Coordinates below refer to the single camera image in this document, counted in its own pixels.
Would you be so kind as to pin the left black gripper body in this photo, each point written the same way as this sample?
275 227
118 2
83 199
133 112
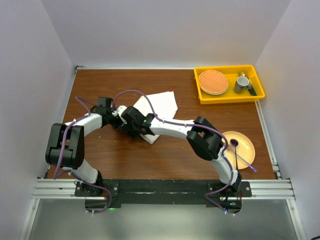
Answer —
113 120

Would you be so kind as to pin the yellow plastic tray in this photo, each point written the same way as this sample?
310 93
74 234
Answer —
232 72

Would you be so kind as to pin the aluminium frame rail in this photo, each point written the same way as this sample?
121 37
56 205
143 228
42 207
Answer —
275 189

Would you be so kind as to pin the orange patterned plate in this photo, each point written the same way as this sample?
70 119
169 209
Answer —
213 82

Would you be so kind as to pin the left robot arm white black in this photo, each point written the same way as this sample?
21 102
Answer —
66 146

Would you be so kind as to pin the dark green utensil in tray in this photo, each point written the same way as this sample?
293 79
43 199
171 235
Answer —
252 91

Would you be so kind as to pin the white cloth napkin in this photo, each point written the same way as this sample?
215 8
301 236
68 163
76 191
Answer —
164 104

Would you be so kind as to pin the cream yellow plate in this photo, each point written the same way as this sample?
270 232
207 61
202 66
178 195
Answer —
245 149

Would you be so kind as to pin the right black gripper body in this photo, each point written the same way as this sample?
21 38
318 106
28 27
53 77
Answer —
131 129

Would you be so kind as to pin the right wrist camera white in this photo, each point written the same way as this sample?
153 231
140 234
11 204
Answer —
119 111

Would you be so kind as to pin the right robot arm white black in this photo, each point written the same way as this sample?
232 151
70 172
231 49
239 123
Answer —
206 142

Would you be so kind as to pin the iridescent purple spoon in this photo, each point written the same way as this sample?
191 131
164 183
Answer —
235 143

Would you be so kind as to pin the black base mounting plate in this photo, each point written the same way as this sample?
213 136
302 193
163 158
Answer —
163 192

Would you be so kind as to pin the grey white mug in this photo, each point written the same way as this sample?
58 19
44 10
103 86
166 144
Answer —
242 83

